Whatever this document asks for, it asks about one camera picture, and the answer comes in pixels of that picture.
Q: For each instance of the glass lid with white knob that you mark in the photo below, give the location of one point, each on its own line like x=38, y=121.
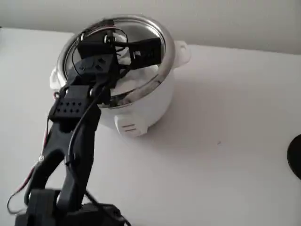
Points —
x=143, y=75

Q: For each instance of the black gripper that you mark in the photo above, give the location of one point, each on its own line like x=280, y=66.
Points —
x=92, y=50

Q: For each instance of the black round object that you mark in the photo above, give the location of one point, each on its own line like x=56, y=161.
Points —
x=296, y=157

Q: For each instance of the white rice cooker body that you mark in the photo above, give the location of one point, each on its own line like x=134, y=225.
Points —
x=150, y=110

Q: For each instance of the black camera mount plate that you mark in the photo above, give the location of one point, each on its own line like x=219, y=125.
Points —
x=145, y=53

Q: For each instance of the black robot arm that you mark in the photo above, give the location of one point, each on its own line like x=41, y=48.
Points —
x=70, y=122

